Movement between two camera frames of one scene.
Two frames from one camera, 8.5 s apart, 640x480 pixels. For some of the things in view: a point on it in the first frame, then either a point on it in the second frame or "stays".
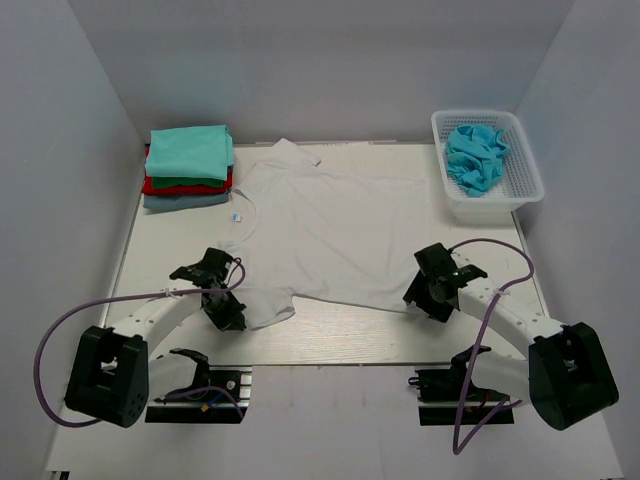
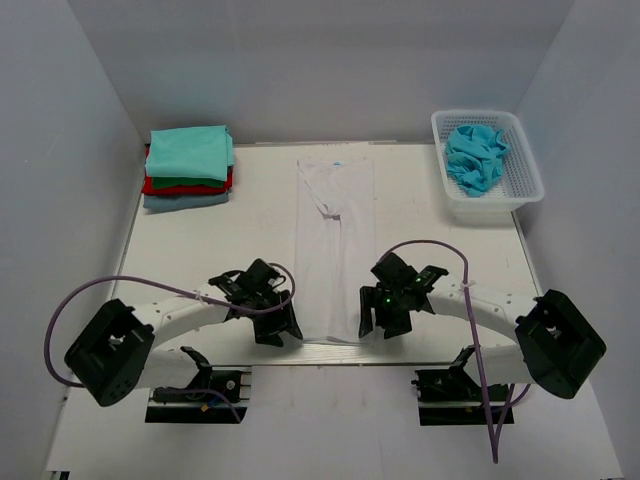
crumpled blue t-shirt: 474,157 stays
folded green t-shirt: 163,182 stays
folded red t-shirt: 147,185 stays
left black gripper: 232,319 to 266,333
